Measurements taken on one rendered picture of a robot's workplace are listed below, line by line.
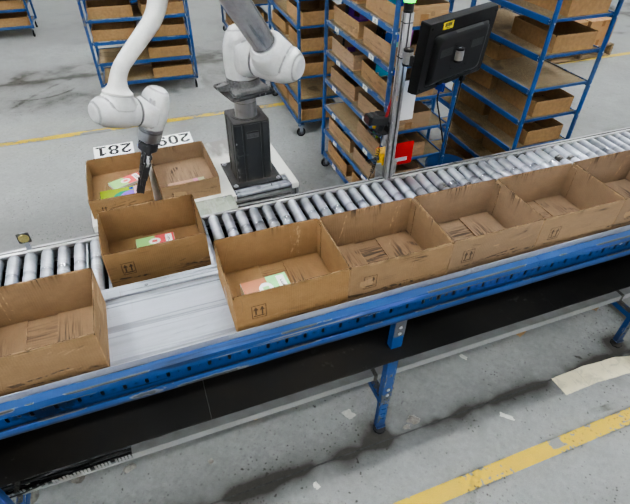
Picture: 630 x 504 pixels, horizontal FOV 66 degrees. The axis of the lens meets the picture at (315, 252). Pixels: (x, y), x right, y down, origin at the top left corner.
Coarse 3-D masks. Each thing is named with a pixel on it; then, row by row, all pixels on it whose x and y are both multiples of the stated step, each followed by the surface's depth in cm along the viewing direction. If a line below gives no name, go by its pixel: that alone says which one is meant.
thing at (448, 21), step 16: (448, 16) 198; (464, 16) 202; (480, 16) 209; (432, 32) 194; (448, 32) 201; (464, 32) 206; (480, 32) 213; (416, 48) 200; (432, 48) 200; (448, 48) 204; (480, 48) 220; (416, 64) 203; (432, 64) 204; (448, 64) 211; (464, 64) 219; (480, 64) 232; (416, 80) 207; (432, 80) 210; (448, 80) 218; (448, 128) 238
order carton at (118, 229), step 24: (120, 216) 205; (144, 216) 209; (168, 216) 213; (192, 216) 218; (120, 240) 212; (192, 240) 191; (120, 264) 185; (144, 264) 189; (168, 264) 193; (192, 264) 198
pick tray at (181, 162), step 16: (192, 144) 260; (160, 160) 258; (176, 160) 262; (192, 160) 263; (208, 160) 253; (160, 176) 250; (176, 176) 250; (192, 176) 250; (208, 176) 251; (160, 192) 234; (176, 192) 231; (192, 192) 234; (208, 192) 238
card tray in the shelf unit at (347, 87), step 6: (336, 66) 349; (336, 72) 341; (342, 72) 354; (336, 78) 343; (342, 78) 334; (348, 78) 354; (336, 84) 346; (342, 84) 336; (348, 84) 327; (354, 84) 347; (342, 90) 339; (348, 90) 330; (354, 90) 321; (360, 90) 323; (348, 96) 332; (354, 96) 324
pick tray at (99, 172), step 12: (120, 156) 249; (132, 156) 251; (96, 168) 248; (108, 168) 250; (120, 168) 253; (132, 168) 255; (96, 180) 247; (108, 180) 247; (96, 192) 239; (144, 192) 224; (96, 204) 219; (108, 204) 221; (120, 204) 224; (132, 204) 226; (96, 216) 223
